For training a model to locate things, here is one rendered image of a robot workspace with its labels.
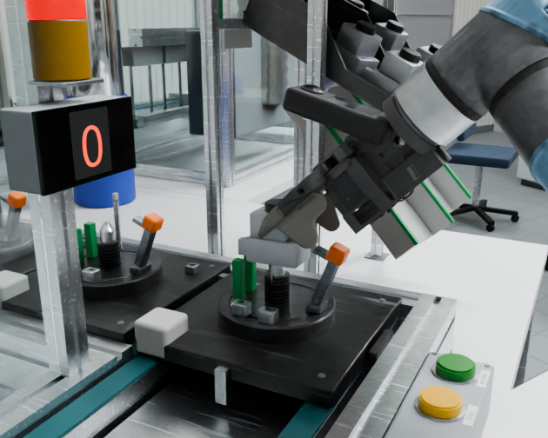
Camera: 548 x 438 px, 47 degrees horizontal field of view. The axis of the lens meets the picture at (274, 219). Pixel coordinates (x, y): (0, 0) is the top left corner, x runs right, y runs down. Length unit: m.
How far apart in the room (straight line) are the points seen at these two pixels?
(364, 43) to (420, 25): 6.10
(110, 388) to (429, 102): 0.43
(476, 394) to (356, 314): 0.19
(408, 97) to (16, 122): 0.34
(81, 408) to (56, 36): 0.35
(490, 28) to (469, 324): 0.56
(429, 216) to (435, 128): 0.42
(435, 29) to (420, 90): 6.60
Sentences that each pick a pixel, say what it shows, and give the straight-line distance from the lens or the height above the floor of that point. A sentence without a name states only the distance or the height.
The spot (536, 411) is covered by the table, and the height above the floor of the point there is 0.86.
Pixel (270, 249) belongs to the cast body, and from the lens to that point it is 0.71.
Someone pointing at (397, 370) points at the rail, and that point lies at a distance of 0.71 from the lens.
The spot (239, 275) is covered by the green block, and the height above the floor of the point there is 1.02.
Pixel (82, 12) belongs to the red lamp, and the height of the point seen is 1.32.
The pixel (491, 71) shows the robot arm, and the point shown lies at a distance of 0.58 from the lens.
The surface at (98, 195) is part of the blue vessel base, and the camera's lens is 1.62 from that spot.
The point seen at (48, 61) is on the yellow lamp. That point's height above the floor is 1.28.
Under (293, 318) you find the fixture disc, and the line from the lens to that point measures 0.72.
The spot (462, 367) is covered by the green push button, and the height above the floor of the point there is 0.97.
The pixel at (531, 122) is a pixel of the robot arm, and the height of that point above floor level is 1.23.
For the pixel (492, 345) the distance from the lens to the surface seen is 0.99.
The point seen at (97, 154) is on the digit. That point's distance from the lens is 0.60.
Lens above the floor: 1.31
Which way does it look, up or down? 18 degrees down
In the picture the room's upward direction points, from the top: straight up
